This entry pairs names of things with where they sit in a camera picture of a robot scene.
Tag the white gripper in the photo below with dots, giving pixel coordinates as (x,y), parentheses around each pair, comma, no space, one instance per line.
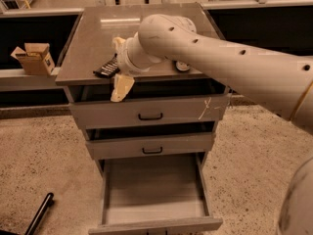
(122,64)

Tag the black rxbar chocolate wrapper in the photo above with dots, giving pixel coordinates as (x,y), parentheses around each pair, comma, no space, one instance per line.
(109,69)

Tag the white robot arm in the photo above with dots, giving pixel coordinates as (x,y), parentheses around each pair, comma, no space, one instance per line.
(279,82)

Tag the grey drawer cabinet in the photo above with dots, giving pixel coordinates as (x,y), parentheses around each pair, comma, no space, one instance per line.
(91,47)

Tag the top grey drawer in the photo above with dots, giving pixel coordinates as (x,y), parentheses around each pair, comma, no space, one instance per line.
(149,111)

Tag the grey drawer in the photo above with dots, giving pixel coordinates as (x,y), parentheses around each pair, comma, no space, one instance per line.
(150,146)
(158,195)
(149,111)

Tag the middle grey drawer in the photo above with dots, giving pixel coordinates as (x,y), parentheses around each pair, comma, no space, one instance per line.
(150,146)

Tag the bottom grey drawer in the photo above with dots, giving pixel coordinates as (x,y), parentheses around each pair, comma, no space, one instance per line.
(158,195)

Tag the blue soda can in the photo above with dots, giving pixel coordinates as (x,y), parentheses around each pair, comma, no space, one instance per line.
(182,66)

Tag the small cardboard box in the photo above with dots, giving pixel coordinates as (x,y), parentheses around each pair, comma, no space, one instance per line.
(35,58)

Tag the black pole on floor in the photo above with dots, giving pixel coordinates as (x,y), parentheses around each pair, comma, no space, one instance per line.
(46,204)

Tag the grey ledge rail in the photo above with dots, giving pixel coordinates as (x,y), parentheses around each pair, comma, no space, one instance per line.
(18,80)

